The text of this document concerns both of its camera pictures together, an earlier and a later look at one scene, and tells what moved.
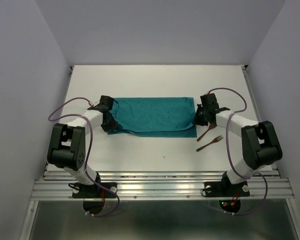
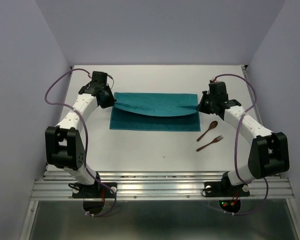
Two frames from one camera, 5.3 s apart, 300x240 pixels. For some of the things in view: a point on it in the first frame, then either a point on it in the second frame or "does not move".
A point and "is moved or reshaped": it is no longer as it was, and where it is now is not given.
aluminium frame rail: x=162 y=186 does not move
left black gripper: x=110 y=127 to x=111 y=101
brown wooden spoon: x=211 y=126 does not move
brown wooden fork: x=216 y=139 does not move
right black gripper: x=196 y=119 to x=201 y=107
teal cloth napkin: x=154 y=117 is moved or reshaped
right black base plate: x=225 y=188 does not move
